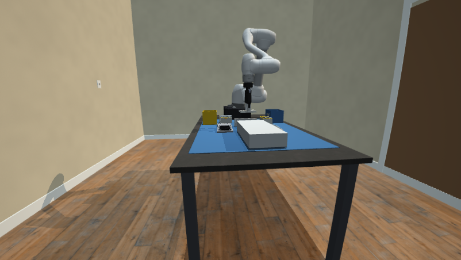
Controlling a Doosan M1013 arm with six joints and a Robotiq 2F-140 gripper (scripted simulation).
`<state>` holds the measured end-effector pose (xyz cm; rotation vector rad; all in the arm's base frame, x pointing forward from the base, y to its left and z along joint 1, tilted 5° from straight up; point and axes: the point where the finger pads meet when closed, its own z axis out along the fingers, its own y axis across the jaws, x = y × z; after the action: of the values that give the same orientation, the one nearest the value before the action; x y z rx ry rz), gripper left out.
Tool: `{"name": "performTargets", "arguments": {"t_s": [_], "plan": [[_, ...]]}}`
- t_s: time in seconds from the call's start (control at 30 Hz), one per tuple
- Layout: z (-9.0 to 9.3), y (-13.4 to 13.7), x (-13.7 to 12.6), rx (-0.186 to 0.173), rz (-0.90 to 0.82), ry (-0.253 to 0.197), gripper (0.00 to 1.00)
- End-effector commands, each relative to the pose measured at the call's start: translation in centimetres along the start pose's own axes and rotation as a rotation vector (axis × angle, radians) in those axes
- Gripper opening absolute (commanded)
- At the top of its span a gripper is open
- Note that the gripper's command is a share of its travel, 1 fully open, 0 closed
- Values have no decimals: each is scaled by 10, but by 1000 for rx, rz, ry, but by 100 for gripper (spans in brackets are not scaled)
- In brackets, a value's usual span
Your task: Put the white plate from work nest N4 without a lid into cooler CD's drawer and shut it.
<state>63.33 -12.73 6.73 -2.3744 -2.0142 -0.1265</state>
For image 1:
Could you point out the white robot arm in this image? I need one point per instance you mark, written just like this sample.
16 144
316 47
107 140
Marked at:
253 69

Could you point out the dark blue open bin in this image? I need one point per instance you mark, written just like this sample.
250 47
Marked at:
277 116

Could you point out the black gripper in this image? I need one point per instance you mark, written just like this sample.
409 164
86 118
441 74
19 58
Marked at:
248 96

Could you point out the yellow open-top bin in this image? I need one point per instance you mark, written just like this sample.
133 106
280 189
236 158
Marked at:
209 117

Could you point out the blue flat mat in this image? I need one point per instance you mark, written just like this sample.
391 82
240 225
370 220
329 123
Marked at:
208 140

